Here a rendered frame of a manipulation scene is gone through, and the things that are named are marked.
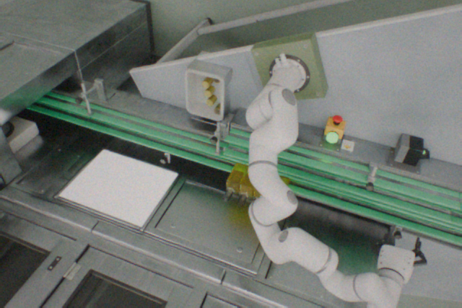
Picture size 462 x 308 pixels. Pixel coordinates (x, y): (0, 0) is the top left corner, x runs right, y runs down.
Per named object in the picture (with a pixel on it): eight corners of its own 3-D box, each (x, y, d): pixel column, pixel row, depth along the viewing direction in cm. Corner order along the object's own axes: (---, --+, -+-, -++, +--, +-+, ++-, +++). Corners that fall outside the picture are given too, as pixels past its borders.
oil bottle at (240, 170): (242, 159, 166) (223, 193, 151) (242, 149, 162) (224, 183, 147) (254, 162, 165) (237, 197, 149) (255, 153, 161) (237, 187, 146)
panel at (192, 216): (103, 151, 184) (55, 201, 160) (102, 146, 182) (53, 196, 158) (281, 209, 161) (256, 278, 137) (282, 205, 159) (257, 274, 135)
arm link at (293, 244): (335, 217, 110) (302, 230, 121) (278, 179, 105) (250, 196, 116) (326, 269, 100) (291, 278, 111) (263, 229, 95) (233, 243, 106)
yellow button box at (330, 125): (325, 128, 156) (322, 139, 150) (329, 114, 151) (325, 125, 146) (342, 133, 154) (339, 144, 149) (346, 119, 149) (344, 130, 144)
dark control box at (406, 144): (394, 147, 149) (393, 161, 143) (401, 131, 144) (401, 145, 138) (416, 153, 147) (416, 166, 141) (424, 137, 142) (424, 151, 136)
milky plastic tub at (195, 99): (194, 102, 173) (185, 112, 167) (193, 58, 158) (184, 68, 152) (229, 111, 169) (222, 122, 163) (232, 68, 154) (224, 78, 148)
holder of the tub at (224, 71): (195, 110, 177) (188, 120, 171) (194, 58, 159) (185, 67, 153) (229, 120, 173) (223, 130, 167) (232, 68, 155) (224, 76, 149)
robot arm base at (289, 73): (265, 55, 138) (249, 75, 127) (297, 47, 131) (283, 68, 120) (279, 91, 145) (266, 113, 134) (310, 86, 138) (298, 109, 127)
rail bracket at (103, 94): (107, 94, 187) (78, 120, 171) (102, 64, 176) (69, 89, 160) (116, 96, 186) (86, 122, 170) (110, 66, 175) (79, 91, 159)
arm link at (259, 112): (255, 93, 131) (236, 119, 120) (281, 73, 122) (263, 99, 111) (273, 113, 133) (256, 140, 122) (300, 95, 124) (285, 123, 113)
